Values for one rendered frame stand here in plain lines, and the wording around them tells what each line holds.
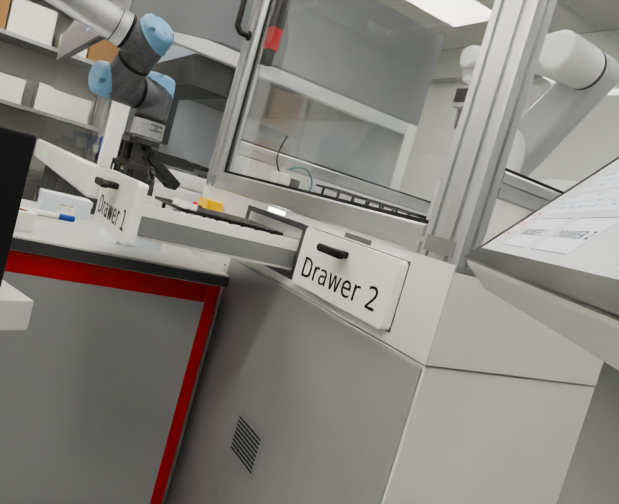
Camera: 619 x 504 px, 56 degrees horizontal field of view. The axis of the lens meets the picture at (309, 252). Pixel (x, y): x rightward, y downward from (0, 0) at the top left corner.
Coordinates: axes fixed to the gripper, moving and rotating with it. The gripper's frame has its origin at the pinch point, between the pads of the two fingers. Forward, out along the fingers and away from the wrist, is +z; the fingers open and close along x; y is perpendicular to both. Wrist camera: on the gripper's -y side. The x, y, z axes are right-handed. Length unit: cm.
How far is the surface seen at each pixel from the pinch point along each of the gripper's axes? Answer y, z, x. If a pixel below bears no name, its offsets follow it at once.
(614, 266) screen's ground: 45, -17, 116
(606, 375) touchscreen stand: 25, -9, 113
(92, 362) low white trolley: 11.1, 29.7, 16.3
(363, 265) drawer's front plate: 2, -9, 71
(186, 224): 14.6, -6.3, 40.2
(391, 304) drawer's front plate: 4, -5, 79
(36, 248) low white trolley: 27.0, 7.1, 12.6
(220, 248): 7.7, -3.4, 42.7
